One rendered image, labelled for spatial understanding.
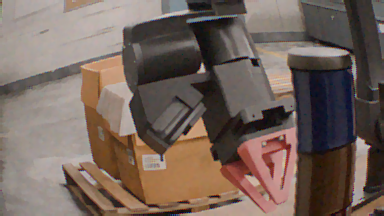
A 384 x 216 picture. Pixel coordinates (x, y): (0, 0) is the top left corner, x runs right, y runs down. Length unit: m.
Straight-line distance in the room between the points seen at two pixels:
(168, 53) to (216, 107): 0.06
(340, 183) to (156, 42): 0.55
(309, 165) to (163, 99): 0.52
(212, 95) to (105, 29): 10.62
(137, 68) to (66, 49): 10.55
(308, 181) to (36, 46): 11.02
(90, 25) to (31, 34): 1.11
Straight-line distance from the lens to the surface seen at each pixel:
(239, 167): 0.90
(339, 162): 0.36
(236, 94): 0.87
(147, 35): 0.89
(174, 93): 0.87
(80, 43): 11.45
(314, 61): 0.35
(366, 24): 1.02
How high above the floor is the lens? 1.24
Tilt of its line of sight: 9 degrees down
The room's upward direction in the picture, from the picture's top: 7 degrees counter-clockwise
